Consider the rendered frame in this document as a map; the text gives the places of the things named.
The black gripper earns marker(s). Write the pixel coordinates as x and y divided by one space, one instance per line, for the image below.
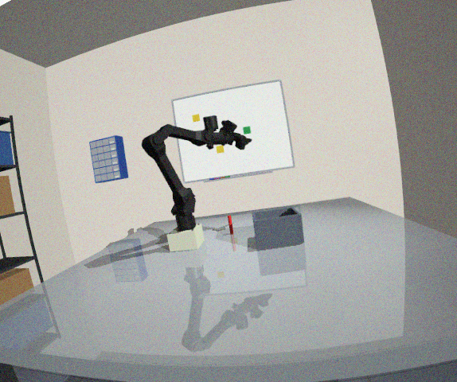
241 140

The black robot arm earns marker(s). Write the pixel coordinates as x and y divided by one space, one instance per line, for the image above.
184 199

